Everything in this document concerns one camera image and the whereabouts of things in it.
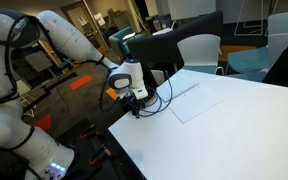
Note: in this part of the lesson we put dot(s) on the white metal stand frame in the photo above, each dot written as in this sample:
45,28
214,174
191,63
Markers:
247,34

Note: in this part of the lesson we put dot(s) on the dark grey sofa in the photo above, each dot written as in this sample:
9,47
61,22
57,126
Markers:
164,46

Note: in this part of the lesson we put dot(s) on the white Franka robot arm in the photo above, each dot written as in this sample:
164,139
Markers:
67,36

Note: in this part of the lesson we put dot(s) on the black metal stand bar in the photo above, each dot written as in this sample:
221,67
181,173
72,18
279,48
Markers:
60,80

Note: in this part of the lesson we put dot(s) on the teal armchair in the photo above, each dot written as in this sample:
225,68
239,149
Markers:
120,40

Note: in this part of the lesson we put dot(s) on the white board panel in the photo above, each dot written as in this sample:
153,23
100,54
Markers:
190,8

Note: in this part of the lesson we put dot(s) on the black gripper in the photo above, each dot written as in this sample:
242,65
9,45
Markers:
134,102

